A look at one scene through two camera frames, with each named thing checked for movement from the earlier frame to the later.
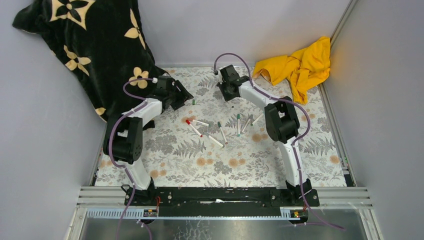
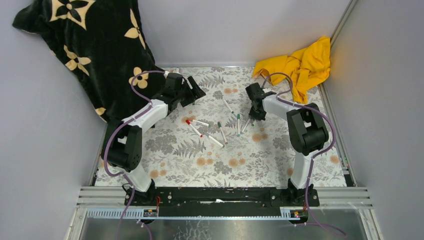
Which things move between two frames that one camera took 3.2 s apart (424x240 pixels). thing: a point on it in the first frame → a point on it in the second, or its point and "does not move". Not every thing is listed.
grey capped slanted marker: x=250 y=117 does not move
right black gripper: x=227 y=98 → x=253 y=115
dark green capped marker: x=222 y=133 does not move
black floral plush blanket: x=103 y=43 does not move
